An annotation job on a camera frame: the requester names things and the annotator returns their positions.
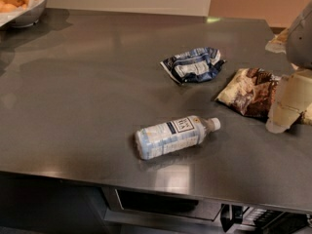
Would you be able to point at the white paper bowl liner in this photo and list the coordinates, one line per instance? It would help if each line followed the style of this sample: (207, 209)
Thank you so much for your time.
(13, 15)

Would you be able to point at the brown cream salt snack bag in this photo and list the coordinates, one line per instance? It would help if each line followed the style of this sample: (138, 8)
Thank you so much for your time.
(251, 92)

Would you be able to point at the crumpled blue white snack bag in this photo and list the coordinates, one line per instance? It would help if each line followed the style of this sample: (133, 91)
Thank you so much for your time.
(195, 66)

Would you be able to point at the orange fruit lower left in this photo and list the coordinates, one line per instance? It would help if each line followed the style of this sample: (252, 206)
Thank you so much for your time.
(7, 8)

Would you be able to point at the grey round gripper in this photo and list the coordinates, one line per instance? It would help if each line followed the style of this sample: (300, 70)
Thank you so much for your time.
(300, 41)

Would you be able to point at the silver metal fruit bowl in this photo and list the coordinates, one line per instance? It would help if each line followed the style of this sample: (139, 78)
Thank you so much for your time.
(27, 15)

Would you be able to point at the blue labelled plastic water bottle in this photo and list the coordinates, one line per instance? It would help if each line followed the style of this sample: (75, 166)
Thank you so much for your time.
(165, 138)

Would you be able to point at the black appliance under table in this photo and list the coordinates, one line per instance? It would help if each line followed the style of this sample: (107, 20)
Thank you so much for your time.
(249, 220)

